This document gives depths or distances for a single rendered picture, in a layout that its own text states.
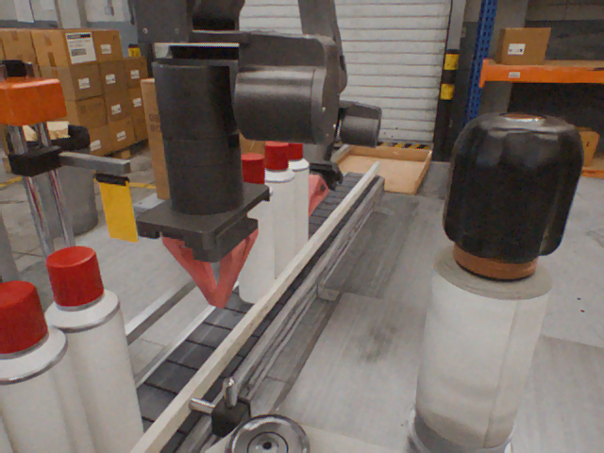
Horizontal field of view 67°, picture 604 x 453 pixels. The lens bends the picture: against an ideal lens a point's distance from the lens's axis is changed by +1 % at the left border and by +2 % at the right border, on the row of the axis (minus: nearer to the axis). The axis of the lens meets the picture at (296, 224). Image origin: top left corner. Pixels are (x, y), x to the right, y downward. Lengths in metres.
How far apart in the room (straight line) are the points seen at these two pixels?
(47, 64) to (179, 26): 3.88
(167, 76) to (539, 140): 0.24
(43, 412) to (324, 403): 0.26
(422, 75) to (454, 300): 4.25
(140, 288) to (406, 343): 0.45
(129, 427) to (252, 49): 0.31
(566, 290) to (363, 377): 0.45
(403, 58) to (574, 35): 1.39
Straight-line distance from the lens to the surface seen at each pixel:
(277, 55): 0.30
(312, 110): 0.29
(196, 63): 0.32
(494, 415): 0.42
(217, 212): 0.34
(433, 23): 4.52
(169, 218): 0.34
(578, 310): 0.83
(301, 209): 0.69
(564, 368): 0.61
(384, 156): 1.49
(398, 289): 0.78
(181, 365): 0.56
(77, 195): 3.08
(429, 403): 0.43
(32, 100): 0.40
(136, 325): 0.49
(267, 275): 0.61
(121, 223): 0.41
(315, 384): 0.52
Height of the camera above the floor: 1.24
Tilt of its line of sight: 25 degrees down
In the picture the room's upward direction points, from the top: straight up
